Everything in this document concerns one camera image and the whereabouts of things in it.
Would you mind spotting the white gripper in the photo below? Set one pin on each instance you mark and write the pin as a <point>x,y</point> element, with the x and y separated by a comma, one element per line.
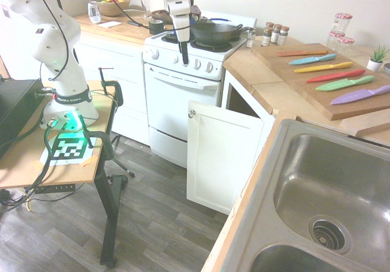
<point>180,9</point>

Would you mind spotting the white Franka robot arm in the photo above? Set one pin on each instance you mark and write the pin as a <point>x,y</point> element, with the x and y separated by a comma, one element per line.
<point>58,37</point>

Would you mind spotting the silver cabinet door knob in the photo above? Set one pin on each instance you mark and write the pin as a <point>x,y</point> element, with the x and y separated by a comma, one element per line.
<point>192,113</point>

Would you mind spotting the white sink base cabinet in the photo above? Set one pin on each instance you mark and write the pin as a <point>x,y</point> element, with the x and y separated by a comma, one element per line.
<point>268,122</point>

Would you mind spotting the white cabinet door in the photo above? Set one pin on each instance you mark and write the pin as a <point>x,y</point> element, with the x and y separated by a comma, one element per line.
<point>222,156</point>

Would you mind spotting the black wok pan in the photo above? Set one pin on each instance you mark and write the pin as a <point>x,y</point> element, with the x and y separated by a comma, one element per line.
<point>213,33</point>

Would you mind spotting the black tape roll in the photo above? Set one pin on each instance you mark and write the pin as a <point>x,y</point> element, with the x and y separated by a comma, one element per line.
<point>157,28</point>

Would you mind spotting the brown dish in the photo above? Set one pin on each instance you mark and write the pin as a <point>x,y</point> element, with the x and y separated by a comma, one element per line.
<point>160,15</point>

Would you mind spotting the white stove with oven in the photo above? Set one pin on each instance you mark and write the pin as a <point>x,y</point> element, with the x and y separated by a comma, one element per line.
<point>170,101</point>

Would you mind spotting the clear drinking glass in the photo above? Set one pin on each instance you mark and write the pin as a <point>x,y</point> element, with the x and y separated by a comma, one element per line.
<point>146,8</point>

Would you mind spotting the glass salt shaker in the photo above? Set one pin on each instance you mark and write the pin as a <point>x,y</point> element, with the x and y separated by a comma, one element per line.
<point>250,38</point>

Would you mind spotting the white counter base cabinets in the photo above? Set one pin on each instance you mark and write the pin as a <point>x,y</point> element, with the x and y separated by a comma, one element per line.
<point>115,80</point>

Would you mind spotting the black clamp red tip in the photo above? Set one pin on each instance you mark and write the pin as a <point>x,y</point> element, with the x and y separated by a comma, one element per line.
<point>117,90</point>

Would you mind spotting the white paper note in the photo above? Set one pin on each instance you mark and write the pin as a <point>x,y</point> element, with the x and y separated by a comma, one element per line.
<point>109,24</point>

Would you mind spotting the wooden fruit bowl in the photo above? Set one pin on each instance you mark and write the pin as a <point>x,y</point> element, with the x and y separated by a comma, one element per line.
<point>111,9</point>

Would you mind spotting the spice jar brown lid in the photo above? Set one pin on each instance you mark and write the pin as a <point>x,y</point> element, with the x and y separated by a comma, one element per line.
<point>284,35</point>
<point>275,34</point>
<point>267,37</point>
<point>269,24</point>

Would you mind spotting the large wooden cutting board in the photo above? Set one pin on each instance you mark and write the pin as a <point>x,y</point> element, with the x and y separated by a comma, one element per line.
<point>292,83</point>

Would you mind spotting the orange knife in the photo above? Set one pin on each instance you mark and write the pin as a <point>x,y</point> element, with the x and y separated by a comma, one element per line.
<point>300,53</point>

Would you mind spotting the blue knife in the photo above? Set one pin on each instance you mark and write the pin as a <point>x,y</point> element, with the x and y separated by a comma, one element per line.
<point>309,60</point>

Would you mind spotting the black tripod legs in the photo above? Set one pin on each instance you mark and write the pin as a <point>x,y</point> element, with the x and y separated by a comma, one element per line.
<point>120,163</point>

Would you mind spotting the yellow knife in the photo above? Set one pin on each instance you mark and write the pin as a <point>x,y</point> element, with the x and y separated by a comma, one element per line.
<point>320,67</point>

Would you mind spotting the printed marker tag sheet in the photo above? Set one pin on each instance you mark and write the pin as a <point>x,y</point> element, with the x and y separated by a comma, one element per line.
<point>68,148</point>

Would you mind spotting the red knife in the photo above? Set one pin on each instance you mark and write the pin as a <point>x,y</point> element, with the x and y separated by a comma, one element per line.
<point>332,77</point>

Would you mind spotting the short jar checkered lid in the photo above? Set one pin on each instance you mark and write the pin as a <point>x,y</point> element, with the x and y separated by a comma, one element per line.
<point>334,40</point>
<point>346,46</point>

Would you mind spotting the wooden desk black legs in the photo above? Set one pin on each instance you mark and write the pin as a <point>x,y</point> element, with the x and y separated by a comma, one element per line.
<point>76,171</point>

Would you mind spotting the tall jar checkered lid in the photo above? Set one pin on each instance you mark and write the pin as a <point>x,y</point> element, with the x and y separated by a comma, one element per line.
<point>342,25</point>

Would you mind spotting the green knife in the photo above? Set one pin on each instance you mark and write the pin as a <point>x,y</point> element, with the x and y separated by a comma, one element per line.
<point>341,84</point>

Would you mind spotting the stainless steel sink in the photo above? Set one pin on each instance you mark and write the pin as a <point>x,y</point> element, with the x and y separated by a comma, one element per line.
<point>304,174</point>

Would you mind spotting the black controller box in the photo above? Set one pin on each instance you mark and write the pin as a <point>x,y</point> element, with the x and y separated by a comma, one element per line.
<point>15,101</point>

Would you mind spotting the purple knife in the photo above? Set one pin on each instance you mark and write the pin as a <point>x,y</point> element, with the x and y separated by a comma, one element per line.
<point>356,96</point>

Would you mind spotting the desk height control panel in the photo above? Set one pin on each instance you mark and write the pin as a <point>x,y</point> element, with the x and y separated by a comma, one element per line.
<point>55,188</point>

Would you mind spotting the small potted green plant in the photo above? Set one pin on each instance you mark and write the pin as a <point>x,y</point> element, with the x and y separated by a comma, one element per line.
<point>375,63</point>

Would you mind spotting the loose wooden plank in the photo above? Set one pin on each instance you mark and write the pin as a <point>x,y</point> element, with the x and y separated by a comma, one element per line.
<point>365,124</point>

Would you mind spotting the grey bowl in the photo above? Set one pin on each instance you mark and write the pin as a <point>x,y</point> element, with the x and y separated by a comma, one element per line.
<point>387,68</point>

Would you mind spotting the metal sink drain strainer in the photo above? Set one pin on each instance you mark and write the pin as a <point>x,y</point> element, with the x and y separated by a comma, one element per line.
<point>330,234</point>

